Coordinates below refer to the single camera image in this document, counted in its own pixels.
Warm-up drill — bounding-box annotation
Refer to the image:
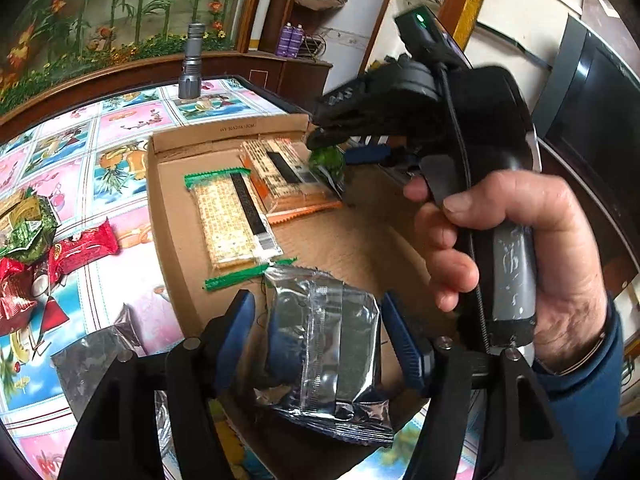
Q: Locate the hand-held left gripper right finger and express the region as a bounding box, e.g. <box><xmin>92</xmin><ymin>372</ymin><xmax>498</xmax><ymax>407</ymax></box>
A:
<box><xmin>382</xmin><ymin>292</ymin><xmax>576</xmax><ymax>480</ymax></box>

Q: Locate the grey metal flashlight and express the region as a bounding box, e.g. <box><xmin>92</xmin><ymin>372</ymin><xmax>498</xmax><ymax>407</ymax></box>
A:
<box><xmin>177</xmin><ymin>22</ymin><xmax>206</xmax><ymax>100</ymax></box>

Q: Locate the cardboard box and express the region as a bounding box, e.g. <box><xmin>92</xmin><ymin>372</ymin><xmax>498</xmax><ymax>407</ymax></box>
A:
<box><xmin>145</xmin><ymin>112</ymin><xmax>466</xmax><ymax>441</ymax></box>

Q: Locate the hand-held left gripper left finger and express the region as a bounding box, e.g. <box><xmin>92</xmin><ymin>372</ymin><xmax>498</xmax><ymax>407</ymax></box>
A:
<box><xmin>57</xmin><ymin>289</ymin><xmax>257</xmax><ymax>480</ymax></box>

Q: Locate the black flat screen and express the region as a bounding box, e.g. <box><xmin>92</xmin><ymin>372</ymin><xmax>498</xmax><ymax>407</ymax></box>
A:
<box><xmin>542</xmin><ymin>15</ymin><xmax>640</xmax><ymax>196</ymax></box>

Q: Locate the person's right hand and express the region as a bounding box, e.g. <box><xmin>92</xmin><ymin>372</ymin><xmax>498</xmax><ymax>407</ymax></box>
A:
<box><xmin>402</xmin><ymin>170</ymin><xmax>613</xmax><ymax>376</ymax></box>

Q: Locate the wooden corner shelf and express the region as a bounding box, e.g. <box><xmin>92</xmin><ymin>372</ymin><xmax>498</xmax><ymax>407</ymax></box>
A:
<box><xmin>292</xmin><ymin>0</ymin><xmax>348</xmax><ymax>13</ymax></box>

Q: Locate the green-ended cracker packet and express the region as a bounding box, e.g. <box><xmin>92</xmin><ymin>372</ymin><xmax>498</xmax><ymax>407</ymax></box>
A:
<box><xmin>184</xmin><ymin>166</ymin><xmax>298</xmax><ymax>291</ymax></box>

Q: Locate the person's right forearm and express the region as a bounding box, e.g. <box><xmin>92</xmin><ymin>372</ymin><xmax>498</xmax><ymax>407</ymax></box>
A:
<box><xmin>532</xmin><ymin>295</ymin><xmax>631</xmax><ymax>480</ymax></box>

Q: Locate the silver foil snack packet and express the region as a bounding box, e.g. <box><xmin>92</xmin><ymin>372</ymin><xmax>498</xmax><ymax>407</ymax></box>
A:
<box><xmin>252</xmin><ymin>266</ymin><xmax>396</xmax><ymax>448</ymax></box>
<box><xmin>50</xmin><ymin>305</ymin><xmax>151</xmax><ymax>426</ymax></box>

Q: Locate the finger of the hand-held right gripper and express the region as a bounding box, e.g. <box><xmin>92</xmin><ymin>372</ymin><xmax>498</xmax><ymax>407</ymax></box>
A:
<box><xmin>305</xmin><ymin>126</ymin><xmax>412</xmax><ymax>151</ymax></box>
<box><xmin>311</xmin><ymin>60</ymin><xmax>417</xmax><ymax>126</ymax></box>

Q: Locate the red snack packet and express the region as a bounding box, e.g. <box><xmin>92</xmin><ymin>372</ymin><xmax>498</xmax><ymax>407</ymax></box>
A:
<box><xmin>47</xmin><ymin>222</ymin><xmax>121</xmax><ymax>276</ymax></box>
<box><xmin>0</xmin><ymin>257</ymin><xmax>38</xmax><ymax>321</ymax></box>

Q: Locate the crinkled green snack packet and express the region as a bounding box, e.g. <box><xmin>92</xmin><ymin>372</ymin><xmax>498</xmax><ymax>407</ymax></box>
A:
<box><xmin>5</xmin><ymin>209</ymin><xmax>63</xmax><ymax>263</ymax></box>

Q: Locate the orange-ended cracker packet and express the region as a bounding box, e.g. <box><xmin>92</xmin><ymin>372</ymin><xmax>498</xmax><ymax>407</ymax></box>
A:
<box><xmin>239</xmin><ymin>137</ymin><xmax>343</xmax><ymax>226</ymax></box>

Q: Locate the round green snack packet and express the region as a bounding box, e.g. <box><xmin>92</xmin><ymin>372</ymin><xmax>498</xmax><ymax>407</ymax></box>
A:
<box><xmin>307</xmin><ymin>145</ymin><xmax>347</xmax><ymax>196</ymax></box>

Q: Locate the blue snack packet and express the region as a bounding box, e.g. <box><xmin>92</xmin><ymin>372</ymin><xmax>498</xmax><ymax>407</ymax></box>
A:
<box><xmin>345</xmin><ymin>144</ymin><xmax>391</xmax><ymax>165</ymax></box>

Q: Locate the glass display with artificial plants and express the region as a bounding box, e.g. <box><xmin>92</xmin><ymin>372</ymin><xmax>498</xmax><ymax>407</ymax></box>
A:
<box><xmin>0</xmin><ymin>0</ymin><xmax>261</xmax><ymax>116</ymax></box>

